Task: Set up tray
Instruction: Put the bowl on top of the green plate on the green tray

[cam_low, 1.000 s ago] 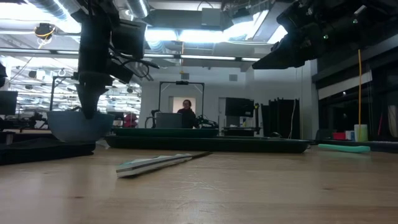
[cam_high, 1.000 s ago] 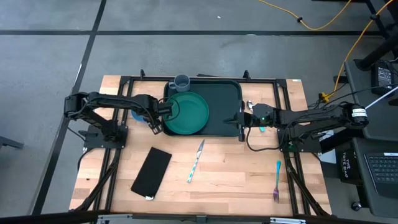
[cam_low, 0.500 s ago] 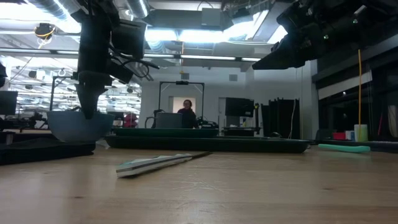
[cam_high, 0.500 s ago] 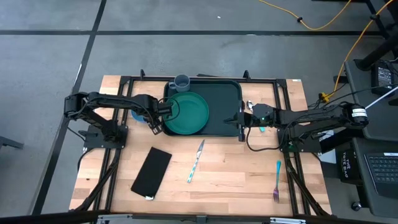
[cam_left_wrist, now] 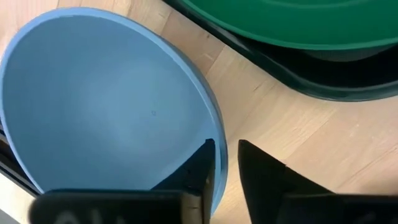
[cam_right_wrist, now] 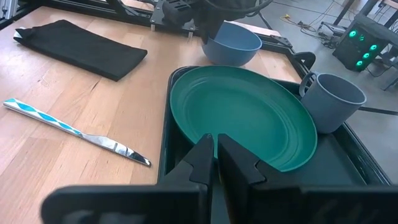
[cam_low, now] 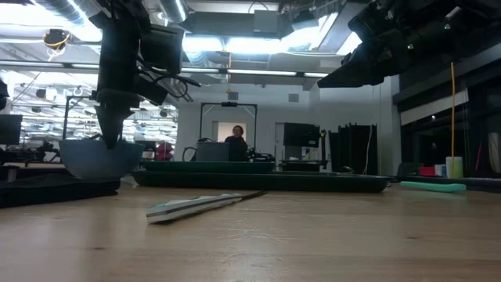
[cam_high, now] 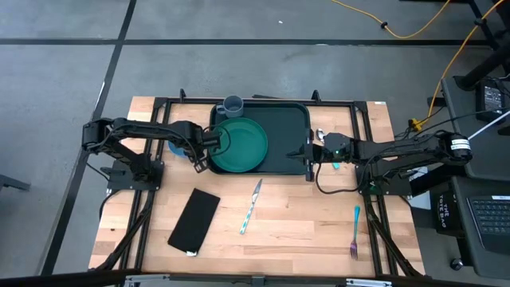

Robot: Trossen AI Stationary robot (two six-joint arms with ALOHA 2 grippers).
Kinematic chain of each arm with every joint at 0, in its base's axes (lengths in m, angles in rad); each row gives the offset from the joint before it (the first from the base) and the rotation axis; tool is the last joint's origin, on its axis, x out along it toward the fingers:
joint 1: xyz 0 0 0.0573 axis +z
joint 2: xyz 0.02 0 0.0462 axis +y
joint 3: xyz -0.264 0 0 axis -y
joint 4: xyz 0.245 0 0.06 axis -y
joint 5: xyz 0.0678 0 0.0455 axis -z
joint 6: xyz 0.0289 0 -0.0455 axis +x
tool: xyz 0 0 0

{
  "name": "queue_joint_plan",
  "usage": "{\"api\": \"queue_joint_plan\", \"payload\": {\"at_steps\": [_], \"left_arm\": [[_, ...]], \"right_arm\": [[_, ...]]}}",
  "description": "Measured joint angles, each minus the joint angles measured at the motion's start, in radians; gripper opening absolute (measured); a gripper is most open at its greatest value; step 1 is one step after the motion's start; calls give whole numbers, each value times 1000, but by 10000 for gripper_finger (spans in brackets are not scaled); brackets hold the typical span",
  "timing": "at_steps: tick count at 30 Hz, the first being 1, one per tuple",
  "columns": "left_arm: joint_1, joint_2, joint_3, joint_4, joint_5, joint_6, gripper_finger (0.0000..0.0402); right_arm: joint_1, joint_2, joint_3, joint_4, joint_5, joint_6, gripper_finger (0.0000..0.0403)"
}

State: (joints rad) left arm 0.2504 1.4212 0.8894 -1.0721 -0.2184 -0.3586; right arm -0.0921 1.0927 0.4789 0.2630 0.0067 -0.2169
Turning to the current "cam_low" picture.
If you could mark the black desk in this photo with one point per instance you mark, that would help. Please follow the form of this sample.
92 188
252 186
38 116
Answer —
301 164

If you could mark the blue and white box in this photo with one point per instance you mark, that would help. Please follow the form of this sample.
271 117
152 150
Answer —
440 171

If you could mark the silver air duct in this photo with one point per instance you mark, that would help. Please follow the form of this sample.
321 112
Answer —
174 9

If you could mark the pale green cup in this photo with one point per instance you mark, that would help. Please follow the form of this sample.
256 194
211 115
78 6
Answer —
454 168

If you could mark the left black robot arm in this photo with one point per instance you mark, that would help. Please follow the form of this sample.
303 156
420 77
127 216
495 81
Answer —
125 11

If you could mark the black cloth napkin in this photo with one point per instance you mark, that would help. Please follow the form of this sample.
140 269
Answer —
47 192

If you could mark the long strip light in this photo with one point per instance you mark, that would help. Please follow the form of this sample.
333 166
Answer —
258 72

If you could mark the grey electrical box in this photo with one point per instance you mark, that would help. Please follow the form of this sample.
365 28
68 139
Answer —
266 21

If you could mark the blue bowl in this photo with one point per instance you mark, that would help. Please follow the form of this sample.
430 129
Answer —
90 162

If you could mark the black robot arm in room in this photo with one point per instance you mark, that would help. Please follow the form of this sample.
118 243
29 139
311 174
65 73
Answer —
262 156
43 149

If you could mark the black flat screen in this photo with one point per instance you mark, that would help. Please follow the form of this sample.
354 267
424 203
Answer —
301 135

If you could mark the red box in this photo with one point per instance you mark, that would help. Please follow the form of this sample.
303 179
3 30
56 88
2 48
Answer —
426 171

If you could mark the thin black metal frame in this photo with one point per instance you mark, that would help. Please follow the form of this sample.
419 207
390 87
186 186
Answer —
64 117

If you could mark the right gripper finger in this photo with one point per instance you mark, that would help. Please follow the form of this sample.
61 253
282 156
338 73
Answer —
360 76
352 60

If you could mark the pink object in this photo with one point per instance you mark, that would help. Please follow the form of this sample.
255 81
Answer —
164 152

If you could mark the person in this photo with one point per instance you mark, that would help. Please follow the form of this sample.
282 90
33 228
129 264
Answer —
237 149

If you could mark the black serving tray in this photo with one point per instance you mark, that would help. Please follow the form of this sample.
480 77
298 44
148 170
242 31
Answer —
274 183

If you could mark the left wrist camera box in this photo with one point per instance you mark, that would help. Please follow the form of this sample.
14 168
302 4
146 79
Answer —
162 49

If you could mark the dark computer monitor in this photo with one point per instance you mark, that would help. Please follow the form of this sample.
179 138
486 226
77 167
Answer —
9 129

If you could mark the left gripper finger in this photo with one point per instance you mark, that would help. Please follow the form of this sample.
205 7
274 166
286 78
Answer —
120 117
107 117

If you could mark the black folding panels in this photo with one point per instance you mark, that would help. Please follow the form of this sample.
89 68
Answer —
352 149

